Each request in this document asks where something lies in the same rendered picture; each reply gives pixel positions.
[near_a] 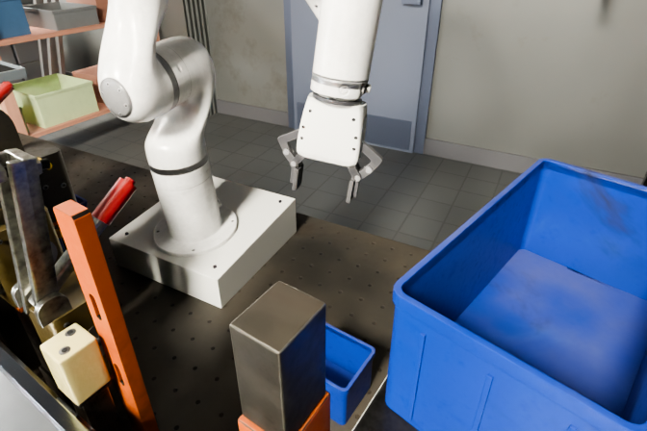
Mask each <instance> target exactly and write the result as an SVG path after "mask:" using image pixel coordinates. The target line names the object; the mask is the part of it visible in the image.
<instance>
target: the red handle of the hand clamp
mask: <svg viewBox="0 0 647 431"><path fill-rule="evenodd" d="M135 183H136V182H135V181H134V180H132V179H131V178H129V177H127V176H126V177H125V179H122V178H120V177H119V178H118V180H117V181H116V182H115V184H114V185H113V186H112V188H111V189H110V190H109V192H108V193H107V194H106V195H105V197H104V198H103V199H102V201H101V202H100V203H99V205H98V206H97V207H96V208H95V210H94V211H93V212H92V214H91V215H92V219H93V222H94V225H95V228H96V231H97V235H98V237H99V236H100V235H101V234H102V232H103V231H104V230H105V228H106V227H107V226H108V225H109V226H110V224H111V223H112V222H113V220H114V219H115V218H116V216H117V215H118V213H119V212H120V211H121V209H122V208H123V207H124V205H125V204H126V203H127V201H128V200H129V199H130V197H131V196H132V195H133V193H134V192H135V191H136V189H137V188H136V187H135V186H134V185H135ZM73 270H74V266H73V263H72V261H71V259H70V256H69V253H68V250H66V251H65V252H64V254H63V255H62V256H61V258H60V259H59V260H58V262H57V263H56V264H55V271H56V277H57V283H58V289H60V288H61V287H62V285H63V284H64V283H65V281H66V280H67V278H68V277H69V276H70V274H71V273H72V272H73ZM28 302H29V303H30V304H31V305H33V306H34V301H33V296H32V294H31V295H30V297H29V298H28ZM34 307H35V306H34Z"/></svg>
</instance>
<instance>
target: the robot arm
mask: <svg viewBox="0 0 647 431"><path fill-rule="evenodd" d="M305 1H306V2H307V4H308V5H309V7H310V8H311V10H312V11H313V13H314V14H315V16H316V17H317V18H318V20H319V26H318V33H317V41H316V49H315V57H314V64H313V72H312V80H311V88H310V89H312V90H313V92H311V93H310V94H309V95H308V97H307V100H306V103H305V107H304V110H303V114H302V118H301V122H300V126H299V129H296V130H294V131H291V132H289V133H286V134H283V135H281V136H280V137H278V142H279V144H280V146H281V148H282V150H283V154H284V156H285V157H286V158H287V160H288V161H289V162H290V166H291V167H292V171H291V179H290V183H293V186H292V190H297V189H298V188H299V186H300V185H301V181H302V173H303V166H304V164H303V162H302V160H303V159H304V158H307V159H311V160H315V161H319V162H324V163H328V164H333V165H340V166H346V167H347V168H348V170H349V173H350V175H351V178H350V180H349V187H348V193H347V199H346V202H347V203H350V201H351V200H352V198H353V197H355V198H356V196H357V193H358V188H359V183H360V180H361V179H363V178H364V177H366V176H368V175H369V174H371V173H372V172H373V171H374V170H375V169H376V168H377V167H378V166H379V165H380V164H381V162H382V159H383V158H382V156H381V155H379V154H378V153H377V152H376V151H375V150H374V149H373V148H372V147H371V146H370V145H369V144H368V143H367V142H365V133H366V124H367V103H366V102H365V101H362V98H360V97H361V96H362V95H363V94H365V93H366V92H367V93H370V91H371V85H370V84H368V82H369V77H370V72H371V66H372V61H373V55H374V50H375V40H376V34H377V29H378V23H379V19H380V13H381V7H382V2H383V0H305ZM167 6H168V0H108V10H107V16H106V23H105V28H104V33H103V38H102V42H101V47H100V53H99V61H98V71H97V78H98V85H99V91H100V94H101V97H102V99H103V101H104V103H105V105H106V106H107V108H108V109H109V110H110V111H111V113H112V114H114V115H115V116H117V117H118V118H120V119H122V120H124V121H127V122H132V123H143V122H147V121H150V120H152V119H155V120H154V123H153V125H152V127H151V129H150V131H149V133H148V135H147V137H146V140H145V144H144V148H145V154H146V158H147V161H148V164H149V167H150V171H151V174H152V178H153V181H154V184H155V188H156V191H157V194H158V197H159V200H160V204H161V207H162V210H163V214H164V217H163V218H162V219H161V220H160V221H159V222H158V224H157V225H156V227H155V229H154V232H153V239H154V241H155V244H156V246H157V247H158V248H159V249H160V250H161V251H162V252H164V253H166V254H169V255H171V256H176V257H192V256H198V255H202V254H206V253H209V252H211V251H214V250H216V249H218V248H219V247H221V246H223V245H224V244H226V243H227V242H228V241H229V240H230V239H231V238H232V237H233V235H234V234H235V232H236V230H237V218H236V215H235V214H234V212H233V211H232V210H230V209H229V208H228V207H226V206H223V205H221V202H220V200H219V199H218V198H217V195H216V190H215V185H214V181H213V176H212V171H211V167H210V163H209V158H208V153H207V148H206V143H205V138H204V131H205V126H206V122H207V119H208V115H209V112H210V109H211V106H212V102H213V98H214V93H215V86H216V72H215V68H214V64H213V61H212V59H211V56H210V54H209V52H208V51H207V49H206V48H205V47H204V46H203V45H202V44H201V43H200V42H199V41H197V40H195V39H193V38H189V37H184V36H177V37H171V38H165V39H162V40H160V41H157V42H156V40H157V36H158V32H159V28H160V25H161V22H162V20H163V17H164V15H165V12H166V9H167ZM292 139H298V142H297V152H298V154H297V153H296V152H295V150H294V149H293V147H292V146H291V145H290V140H292ZM362 152H363V153H364V154H365V155H366V156H367V157H368V158H369V159H370V160H371V161H370V162H369V163H368V164H367V165H365V166H364V167H361V166H360V164H359V162H358V159H361V156H362Z"/></svg>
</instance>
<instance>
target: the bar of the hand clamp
mask: <svg viewBox="0 0 647 431"><path fill-rule="evenodd" d="M48 168H50V162H49V160H48V159H41V160H39V159H38V158H37V156H32V155H30V154H28V153H26V152H24V151H22V150H20V149H17V148H13V149H7V150H4V151H2V152H0V201H1V206H2V210H3V215H4V219H5V224H6V229H7V233H8V238H9V243H10V248H11V252H12V256H13V265H14V270H15V275H16V279H17V284H18V288H19V293H20V297H21V302H22V307H23V312H24V313H25V314H27V315H28V314H30V313H31V312H30V310H29V309H30V308H31V307H33V305H31V304H30V303H29V302H28V298H29V297H30V295H31V294H32V296H33V301H34V306H35V307H36V305H37V304H38V302H39V301H40V300H41V299H43V298H44V297H45V296H47V295H48V294H51V293H53V292H59V289H58V283H57V277H56V271H55V266H54V260H53V254H52V248H51V242H50V237H49V231H48V225H47V219H46V213H45V208H44V202H43V196H42V190H41V184H40V179H39V175H40V174H42V173H43V172H42V171H43V170H44V169H48Z"/></svg>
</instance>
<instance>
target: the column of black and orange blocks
mask: <svg viewBox="0 0 647 431"><path fill-rule="evenodd" d="M229 328H230V335H231V341H232V347H233V354H234V360H235V367H236V373H237V379H238V386H239V393H240V399H241V405H242V412H243V413H242V415H241V416H240V417H239V419H238V425H239V431H330V393H329V392H328V391H326V390H325V303H324V302H322V301H321V300H319V299H317V298H315V297H313V296H311V295H309V294H307V293H305V292H301V291H299V290H297V289H295V288H293V287H291V286H289V285H287V284H285V283H283V282H281V281H278V282H276V283H275V284H274V285H273V286H272V287H271V288H269V289H268V290H267V291H266V292H265V293H264V294H263V295H261V296H260V297H259V298H258V299H257V300H256V301H255V302H254V303H252V304H251V305H250V306H249V307H248V308H247V309H246V310H244V311H243V312H242V313H241V314H240V315H239V316H238V317H236V318H235V319H234V320H233V321H232V322H231V323H230V325H229Z"/></svg>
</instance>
